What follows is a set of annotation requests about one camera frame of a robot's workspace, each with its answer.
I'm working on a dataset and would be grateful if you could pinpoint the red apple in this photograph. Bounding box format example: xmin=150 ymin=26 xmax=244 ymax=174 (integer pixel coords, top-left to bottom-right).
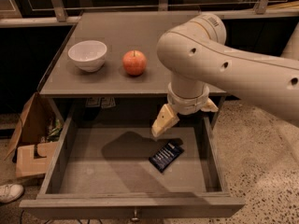
xmin=122 ymin=49 xmax=147 ymax=76

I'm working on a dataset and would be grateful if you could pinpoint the dark blue rxbar wrapper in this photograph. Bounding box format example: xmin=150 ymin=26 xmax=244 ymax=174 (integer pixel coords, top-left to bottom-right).
xmin=149 ymin=140 xmax=184 ymax=174

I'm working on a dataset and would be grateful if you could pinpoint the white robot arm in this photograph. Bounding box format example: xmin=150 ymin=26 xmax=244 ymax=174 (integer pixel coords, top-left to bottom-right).
xmin=151 ymin=14 xmax=299 ymax=137

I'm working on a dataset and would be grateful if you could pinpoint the green snack bag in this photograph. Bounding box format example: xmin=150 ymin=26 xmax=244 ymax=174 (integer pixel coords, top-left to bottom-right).
xmin=46 ymin=119 xmax=63 ymax=142

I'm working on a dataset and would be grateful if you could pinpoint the white ceramic bowl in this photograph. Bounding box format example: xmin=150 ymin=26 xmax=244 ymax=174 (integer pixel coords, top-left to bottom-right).
xmin=68 ymin=40 xmax=107 ymax=72

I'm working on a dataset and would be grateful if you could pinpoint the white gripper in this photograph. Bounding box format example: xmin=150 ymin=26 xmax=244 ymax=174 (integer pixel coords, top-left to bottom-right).
xmin=151 ymin=84 xmax=219 ymax=137

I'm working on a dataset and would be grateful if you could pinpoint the grey open top drawer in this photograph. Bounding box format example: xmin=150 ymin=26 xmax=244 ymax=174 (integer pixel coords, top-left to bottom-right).
xmin=20 ymin=113 xmax=244 ymax=219

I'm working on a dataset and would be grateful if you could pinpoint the grey cabinet counter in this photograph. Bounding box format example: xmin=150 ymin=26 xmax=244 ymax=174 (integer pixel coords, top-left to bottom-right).
xmin=38 ymin=11 xmax=198 ymax=127

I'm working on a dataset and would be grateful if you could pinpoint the metal window railing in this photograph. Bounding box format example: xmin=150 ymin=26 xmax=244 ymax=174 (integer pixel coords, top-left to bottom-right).
xmin=0 ymin=0 xmax=299 ymax=26

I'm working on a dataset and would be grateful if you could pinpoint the white sneaker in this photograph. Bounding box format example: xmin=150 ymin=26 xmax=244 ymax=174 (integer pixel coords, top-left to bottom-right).
xmin=0 ymin=184 xmax=24 ymax=203

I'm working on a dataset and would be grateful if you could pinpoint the brown cardboard box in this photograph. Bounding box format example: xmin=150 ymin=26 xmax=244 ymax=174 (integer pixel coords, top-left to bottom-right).
xmin=6 ymin=92 xmax=58 ymax=177

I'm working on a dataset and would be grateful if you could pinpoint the metal drawer knob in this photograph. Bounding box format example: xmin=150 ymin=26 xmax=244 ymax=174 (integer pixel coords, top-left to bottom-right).
xmin=131 ymin=208 xmax=140 ymax=223

